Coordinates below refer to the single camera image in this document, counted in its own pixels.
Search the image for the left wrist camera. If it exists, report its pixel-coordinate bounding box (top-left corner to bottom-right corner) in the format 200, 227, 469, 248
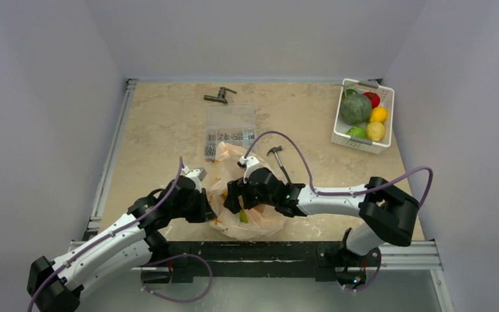
182, 166, 207, 192

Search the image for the green orange fake mango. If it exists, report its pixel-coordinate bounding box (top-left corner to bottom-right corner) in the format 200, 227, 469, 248
238, 209, 249, 224

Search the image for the red fake apple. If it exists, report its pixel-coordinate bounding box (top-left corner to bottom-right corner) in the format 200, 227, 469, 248
363, 92, 381, 109

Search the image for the small black hammer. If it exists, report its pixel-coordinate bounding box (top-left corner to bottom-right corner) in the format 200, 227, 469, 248
267, 146, 292, 183

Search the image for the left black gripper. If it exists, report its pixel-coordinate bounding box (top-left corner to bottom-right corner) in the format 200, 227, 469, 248
171, 187, 216, 222

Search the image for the orange plastic bag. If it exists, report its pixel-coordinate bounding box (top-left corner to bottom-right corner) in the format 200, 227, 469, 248
206, 142, 287, 241

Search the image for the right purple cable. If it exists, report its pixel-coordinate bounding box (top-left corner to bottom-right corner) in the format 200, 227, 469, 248
242, 130, 435, 210

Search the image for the yellow fake lemon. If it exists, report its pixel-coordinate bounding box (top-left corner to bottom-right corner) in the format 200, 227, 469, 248
365, 122, 385, 142

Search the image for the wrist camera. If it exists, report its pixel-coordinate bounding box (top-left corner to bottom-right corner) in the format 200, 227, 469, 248
237, 156, 262, 179
182, 166, 207, 192

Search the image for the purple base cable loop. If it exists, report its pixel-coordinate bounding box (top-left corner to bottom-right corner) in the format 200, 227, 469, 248
140, 253, 214, 303

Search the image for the white plastic basket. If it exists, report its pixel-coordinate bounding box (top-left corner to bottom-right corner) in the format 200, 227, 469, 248
331, 78, 395, 154

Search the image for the clear plastic screw organizer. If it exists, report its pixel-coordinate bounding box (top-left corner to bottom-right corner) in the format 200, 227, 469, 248
203, 103, 257, 161

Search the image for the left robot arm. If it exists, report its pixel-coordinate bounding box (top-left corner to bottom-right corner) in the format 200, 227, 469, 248
27, 168, 216, 311

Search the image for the black T-handle tool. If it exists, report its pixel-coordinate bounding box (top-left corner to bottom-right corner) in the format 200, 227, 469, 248
203, 86, 237, 105

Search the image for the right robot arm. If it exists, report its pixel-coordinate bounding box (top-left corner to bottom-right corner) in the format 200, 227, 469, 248
224, 168, 420, 265

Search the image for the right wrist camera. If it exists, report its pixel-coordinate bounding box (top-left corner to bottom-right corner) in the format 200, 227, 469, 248
237, 156, 262, 179

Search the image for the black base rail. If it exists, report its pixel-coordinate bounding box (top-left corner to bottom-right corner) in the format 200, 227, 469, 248
140, 241, 381, 287

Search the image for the green fake melon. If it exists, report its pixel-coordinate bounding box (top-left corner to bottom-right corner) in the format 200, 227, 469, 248
340, 93, 372, 125

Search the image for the orange fake fruit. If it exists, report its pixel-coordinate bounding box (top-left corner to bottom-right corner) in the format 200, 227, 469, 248
369, 106, 389, 123

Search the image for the green fake pear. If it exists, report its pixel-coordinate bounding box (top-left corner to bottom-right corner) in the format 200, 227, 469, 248
346, 125, 366, 139

